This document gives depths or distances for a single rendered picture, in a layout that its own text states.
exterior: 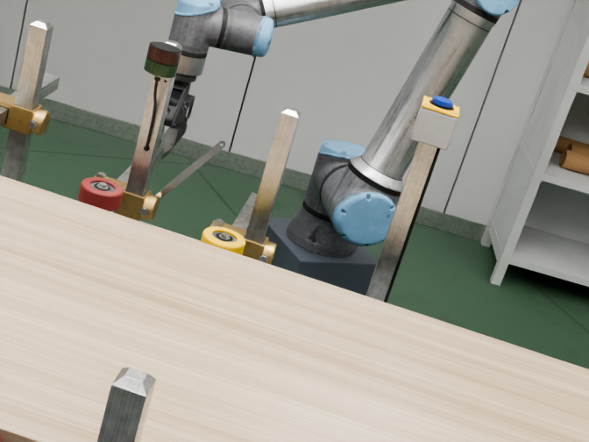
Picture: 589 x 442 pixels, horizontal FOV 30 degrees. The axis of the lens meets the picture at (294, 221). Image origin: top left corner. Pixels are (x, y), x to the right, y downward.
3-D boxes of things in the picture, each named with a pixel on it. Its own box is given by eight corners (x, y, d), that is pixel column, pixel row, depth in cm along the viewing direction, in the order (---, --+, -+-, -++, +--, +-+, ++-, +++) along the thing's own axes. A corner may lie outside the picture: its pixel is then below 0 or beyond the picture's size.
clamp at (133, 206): (92, 195, 221) (97, 172, 219) (155, 216, 220) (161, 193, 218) (82, 204, 215) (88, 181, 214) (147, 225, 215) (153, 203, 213)
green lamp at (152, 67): (149, 63, 205) (152, 52, 204) (179, 73, 205) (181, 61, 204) (139, 70, 199) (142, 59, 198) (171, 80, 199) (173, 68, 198)
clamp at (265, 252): (209, 240, 221) (215, 217, 219) (272, 261, 220) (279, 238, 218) (201, 252, 215) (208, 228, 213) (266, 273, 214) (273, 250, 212)
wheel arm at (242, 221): (246, 207, 241) (251, 189, 240) (261, 212, 241) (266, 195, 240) (200, 286, 201) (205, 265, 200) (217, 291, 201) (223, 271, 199)
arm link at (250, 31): (270, 10, 249) (217, -2, 245) (280, 24, 239) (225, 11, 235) (259, 49, 253) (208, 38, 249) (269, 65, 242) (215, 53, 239)
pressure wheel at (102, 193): (78, 224, 212) (89, 170, 208) (117, 237, 212) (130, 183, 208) (63, 238, 205) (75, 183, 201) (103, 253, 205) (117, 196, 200)
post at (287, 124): (222, 321, 225) (285, 103, 207) (237, 326, 225) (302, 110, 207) (218, 328, 222) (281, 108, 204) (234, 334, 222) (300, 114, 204)
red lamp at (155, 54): (152, 50, 204) (154, 39, 203) (182, 60, 204) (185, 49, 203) (142, 57, 198) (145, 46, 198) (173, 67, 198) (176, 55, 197)
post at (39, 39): (-6, 239, 227) (37, 17, 209) (10, 245, 227) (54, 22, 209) (-13, 245, 224) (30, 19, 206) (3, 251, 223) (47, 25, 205)
